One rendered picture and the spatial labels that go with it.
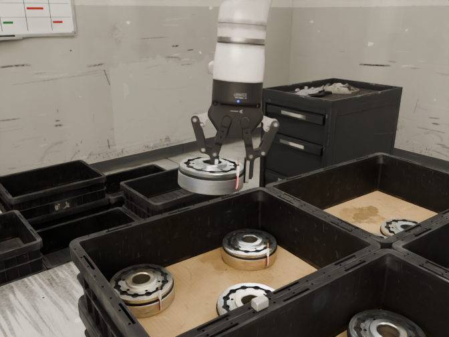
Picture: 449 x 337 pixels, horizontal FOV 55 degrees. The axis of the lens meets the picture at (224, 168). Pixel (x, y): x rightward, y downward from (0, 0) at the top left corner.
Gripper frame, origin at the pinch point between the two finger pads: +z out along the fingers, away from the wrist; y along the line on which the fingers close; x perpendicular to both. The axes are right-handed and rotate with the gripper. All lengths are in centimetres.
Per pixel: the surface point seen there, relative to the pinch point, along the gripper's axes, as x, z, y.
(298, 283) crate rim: -15.0, 10.6, 9.1
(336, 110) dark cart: 127, 8, 54
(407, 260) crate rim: -9.8, 9.1, 25.9
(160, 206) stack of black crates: 86, 42, -20
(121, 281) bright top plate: -3.5, 18.5, -16.6
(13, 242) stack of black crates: 77, 55, -72
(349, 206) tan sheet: 30.5, 16.6, 31.1
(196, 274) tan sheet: 2.9, 20.6, -4.7
